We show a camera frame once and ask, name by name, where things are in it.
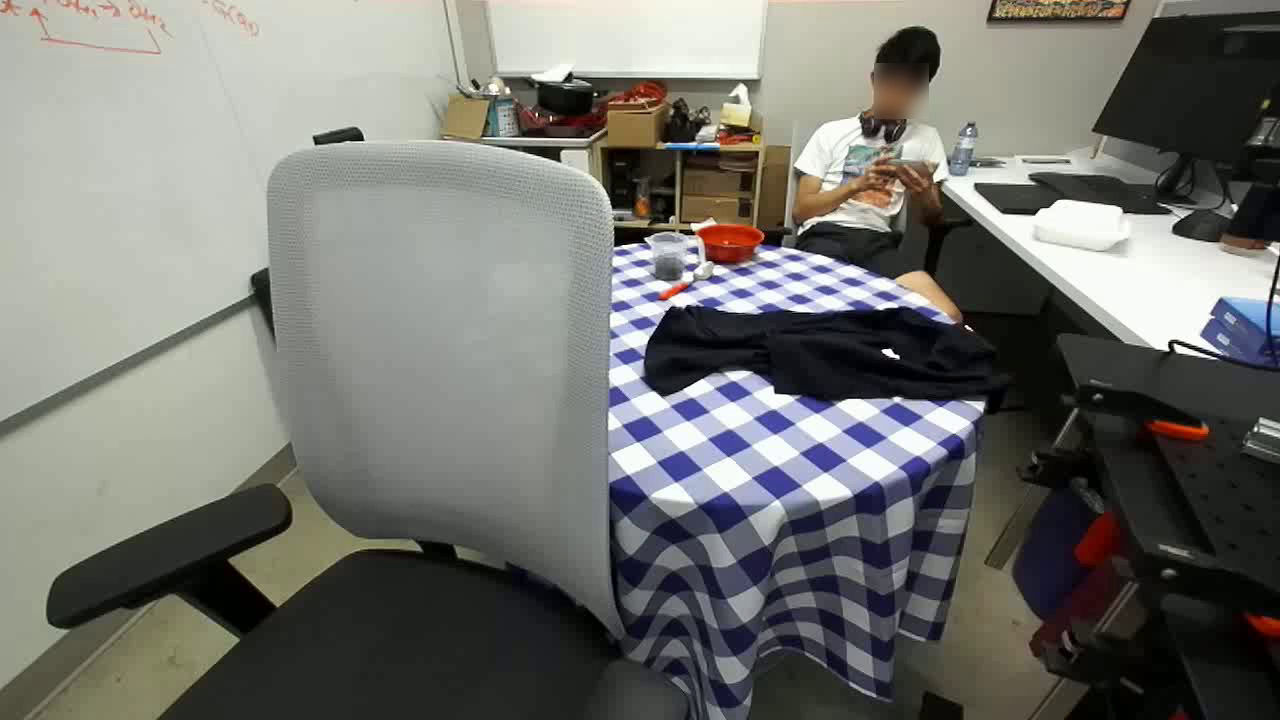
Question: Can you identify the black hood garment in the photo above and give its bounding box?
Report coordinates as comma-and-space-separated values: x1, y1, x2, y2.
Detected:
645, 309, 1009, 405

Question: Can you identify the grey mesh office chair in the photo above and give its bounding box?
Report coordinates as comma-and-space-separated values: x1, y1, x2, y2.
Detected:
50, 139, 693, 720

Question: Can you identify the clear glass cup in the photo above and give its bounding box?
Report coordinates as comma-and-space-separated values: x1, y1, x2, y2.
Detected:
647, 232, 689, 279

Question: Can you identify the red bowl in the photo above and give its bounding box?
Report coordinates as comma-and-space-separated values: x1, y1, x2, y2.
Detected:
701, 224, 766, 264

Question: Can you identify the wooden shelf unit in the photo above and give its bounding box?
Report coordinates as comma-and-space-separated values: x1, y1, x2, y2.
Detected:
596, 139, 766, 232

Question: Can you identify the blue white checkered tablecloth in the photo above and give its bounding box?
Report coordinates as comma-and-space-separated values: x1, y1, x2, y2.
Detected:
609, 243, 983, 720

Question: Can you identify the seated person white shirt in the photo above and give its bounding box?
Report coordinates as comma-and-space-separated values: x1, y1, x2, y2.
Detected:
787, 25, 967, 329

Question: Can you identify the cardboard box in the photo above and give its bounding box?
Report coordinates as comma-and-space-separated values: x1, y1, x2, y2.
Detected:
443, 94, 487, 139

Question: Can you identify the white projection whiteboard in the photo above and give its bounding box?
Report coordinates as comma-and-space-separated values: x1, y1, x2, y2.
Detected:
487, 0, 770, 78

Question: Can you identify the clear water bottle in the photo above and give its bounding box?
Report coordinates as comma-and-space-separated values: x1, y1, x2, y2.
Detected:
950, 118, 980, 174

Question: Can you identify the white plastic container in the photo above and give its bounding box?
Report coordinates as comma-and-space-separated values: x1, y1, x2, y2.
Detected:
1033, 201, 1131, 253

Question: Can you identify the framed picture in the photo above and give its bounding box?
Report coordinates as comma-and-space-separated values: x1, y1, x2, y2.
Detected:
987, 0, 1131, 25

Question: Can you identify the black keyboard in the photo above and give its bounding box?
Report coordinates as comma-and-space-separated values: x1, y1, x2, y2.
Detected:
980, 170, 1165, 217

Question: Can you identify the black robot cart base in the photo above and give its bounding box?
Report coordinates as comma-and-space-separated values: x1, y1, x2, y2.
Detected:
1030, 337, 1280, 720

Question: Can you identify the blue box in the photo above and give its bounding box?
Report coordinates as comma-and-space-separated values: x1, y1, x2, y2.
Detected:
1200, 297, 1280, 366

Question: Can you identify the black computer monitor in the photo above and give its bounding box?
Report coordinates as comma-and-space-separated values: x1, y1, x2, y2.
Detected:
1096, 10, 1280, 201

